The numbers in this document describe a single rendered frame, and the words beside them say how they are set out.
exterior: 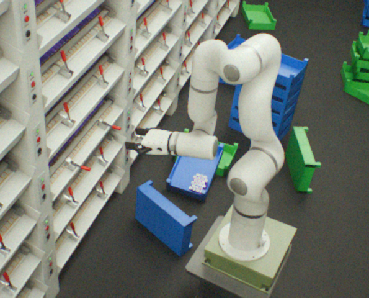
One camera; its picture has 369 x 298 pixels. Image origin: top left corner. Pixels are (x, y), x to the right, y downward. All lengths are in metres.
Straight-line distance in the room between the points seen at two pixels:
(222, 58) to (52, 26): 0.51
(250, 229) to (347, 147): 1.44
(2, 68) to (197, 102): 0.62
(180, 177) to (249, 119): 1.16
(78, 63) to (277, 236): 0.96
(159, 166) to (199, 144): 0.99
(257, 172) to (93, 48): 0.72
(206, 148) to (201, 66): 0.33
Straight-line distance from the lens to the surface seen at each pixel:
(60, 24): 1.71
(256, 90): 1.66
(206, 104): 1.77
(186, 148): 1.91
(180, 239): 2.39
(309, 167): 2.76
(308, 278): 2.53
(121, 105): 2.37
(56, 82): 1.80
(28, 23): 1.51
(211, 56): 1.65
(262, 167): 1.75
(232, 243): 2.02
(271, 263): 2.03
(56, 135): 1.90
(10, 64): 1.52
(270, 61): 1.63
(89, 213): 2.46
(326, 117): 3.46
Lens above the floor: 1.92
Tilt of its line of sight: 40 degrees down
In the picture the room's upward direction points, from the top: 7 degrees clockwise
